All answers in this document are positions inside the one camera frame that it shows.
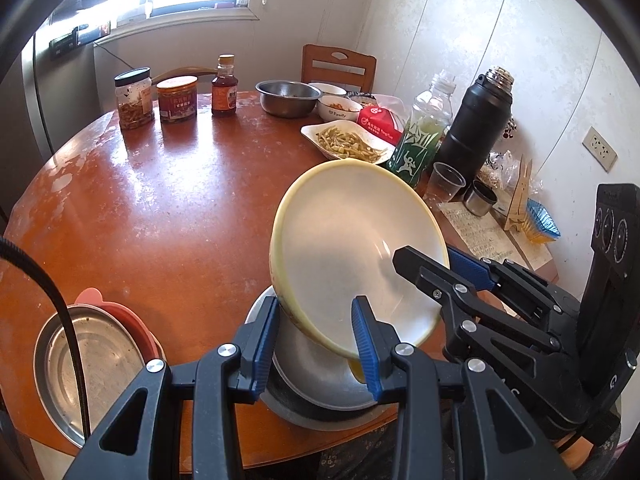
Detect clear jar black lid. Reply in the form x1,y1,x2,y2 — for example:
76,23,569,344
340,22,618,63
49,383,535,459
114,66,155,131

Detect large steel bowl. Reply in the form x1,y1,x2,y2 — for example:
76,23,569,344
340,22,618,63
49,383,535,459
33,302,167,450

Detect grey refrigerator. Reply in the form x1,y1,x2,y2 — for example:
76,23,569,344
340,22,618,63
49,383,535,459
20,30,101,158

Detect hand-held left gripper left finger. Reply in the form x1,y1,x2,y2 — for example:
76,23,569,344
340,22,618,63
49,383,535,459
62,296,282,480

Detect pink animal-shaped plate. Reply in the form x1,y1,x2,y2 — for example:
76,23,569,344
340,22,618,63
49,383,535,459
75,287,167,361

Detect steel bowl with food scraps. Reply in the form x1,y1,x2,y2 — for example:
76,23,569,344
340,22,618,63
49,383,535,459
255,80,323,119

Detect small steel bowl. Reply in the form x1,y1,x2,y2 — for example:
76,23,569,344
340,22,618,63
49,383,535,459
244,285,401,432

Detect plain white bowl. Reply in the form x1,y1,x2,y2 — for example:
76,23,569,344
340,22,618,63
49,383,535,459
307,82,348,99

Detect person's floral clothing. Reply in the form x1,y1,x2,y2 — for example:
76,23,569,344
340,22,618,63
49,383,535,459
320,422,621,480

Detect red jar orange lid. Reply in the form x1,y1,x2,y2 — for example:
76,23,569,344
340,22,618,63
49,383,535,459
156,75,199,124

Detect patterned snack bag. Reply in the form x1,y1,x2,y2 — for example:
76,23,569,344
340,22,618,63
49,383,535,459
482,116,543,196

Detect wooden chair curved back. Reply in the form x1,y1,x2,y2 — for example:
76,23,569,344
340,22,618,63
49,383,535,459
150,66,217,86

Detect black thermos flask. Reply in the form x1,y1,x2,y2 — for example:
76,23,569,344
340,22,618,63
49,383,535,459
434,66,516,183

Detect green label plastic bottle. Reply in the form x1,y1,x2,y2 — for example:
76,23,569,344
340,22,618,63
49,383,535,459
387,71,457,190

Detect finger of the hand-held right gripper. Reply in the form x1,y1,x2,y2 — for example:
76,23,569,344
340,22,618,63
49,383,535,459
391,245,566,361
445,246,583,331

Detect brown sauce bottle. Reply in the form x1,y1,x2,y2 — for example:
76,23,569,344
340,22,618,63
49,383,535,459
210,54,238,118

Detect red tissue pack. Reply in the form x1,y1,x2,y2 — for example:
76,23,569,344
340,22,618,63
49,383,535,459
356,104,406,147

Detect black cable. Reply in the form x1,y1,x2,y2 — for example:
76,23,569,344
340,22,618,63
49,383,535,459
0,234,93,438

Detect yellow bowl white inside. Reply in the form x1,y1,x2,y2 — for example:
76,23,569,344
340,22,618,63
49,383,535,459
269,157,452,386

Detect white plate with food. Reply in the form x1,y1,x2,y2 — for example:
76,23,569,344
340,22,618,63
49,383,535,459
300,122,397,166

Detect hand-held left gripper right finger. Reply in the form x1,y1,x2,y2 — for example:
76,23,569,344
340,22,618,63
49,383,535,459
350,296,576,480

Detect steel cup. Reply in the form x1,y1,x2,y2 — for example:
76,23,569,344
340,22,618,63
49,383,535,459
463,180,499,218

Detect clear plastic cup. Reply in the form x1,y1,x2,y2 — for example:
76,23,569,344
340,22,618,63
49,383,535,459
425,161,467,202

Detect white printed bowl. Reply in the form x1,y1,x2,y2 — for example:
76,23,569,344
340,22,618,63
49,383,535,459
317,95,363,122

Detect handwritten paper sheet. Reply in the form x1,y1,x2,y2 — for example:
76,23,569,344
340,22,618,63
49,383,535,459
437,201,555,277

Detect wooden chair carved back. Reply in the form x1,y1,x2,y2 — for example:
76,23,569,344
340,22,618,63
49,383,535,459
301,43,377,95

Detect wooden folding rack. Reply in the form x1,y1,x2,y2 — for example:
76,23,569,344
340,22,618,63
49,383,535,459
502,156,537,234

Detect white wall socket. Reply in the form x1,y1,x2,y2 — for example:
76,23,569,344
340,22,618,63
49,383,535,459
582,126,619,172

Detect blue paper liners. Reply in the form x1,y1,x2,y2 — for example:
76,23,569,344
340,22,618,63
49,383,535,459
522,198,562,245

